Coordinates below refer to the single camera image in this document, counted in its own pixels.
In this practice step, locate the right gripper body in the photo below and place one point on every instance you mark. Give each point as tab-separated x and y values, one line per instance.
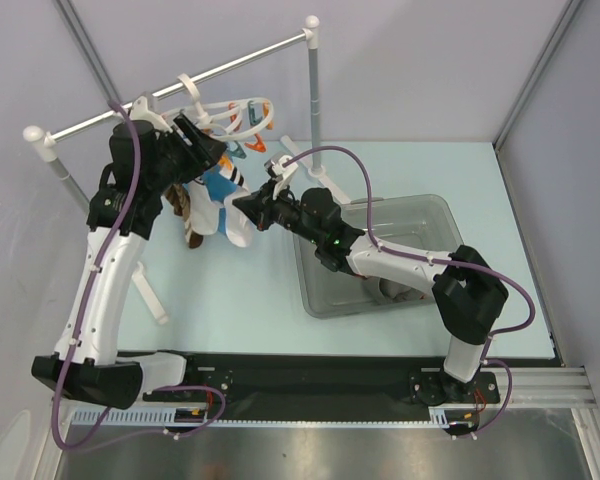
265	208

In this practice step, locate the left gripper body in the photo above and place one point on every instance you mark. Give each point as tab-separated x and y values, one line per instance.
189	160

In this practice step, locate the brown sock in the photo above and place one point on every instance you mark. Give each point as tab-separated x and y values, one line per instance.
179	199

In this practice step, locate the white black striped sock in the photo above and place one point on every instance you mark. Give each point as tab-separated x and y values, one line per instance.
238	228

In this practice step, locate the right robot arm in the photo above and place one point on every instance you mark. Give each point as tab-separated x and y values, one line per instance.
468	298

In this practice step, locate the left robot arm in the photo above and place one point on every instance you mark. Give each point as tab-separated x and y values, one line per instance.
145	161

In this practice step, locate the white round clip hanger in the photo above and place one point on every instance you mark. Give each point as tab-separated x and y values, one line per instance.
227	120

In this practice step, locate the blue patterned sock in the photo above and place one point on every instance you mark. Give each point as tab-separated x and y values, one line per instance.
219	188

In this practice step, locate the orange clothes peg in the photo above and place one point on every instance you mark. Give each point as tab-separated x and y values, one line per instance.
258	146

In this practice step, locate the teal clothes peg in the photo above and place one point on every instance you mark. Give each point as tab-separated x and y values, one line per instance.
254	118

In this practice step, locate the grey plastic bin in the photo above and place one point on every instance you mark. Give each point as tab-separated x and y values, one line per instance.
421	222

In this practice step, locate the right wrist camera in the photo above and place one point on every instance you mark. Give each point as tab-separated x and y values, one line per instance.
281	170

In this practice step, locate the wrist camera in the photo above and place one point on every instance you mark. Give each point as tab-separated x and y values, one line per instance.
281	170
142	108

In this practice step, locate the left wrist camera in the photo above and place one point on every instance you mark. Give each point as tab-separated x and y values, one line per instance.
142	108

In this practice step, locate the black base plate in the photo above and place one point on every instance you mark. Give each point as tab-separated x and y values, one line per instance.
291	388

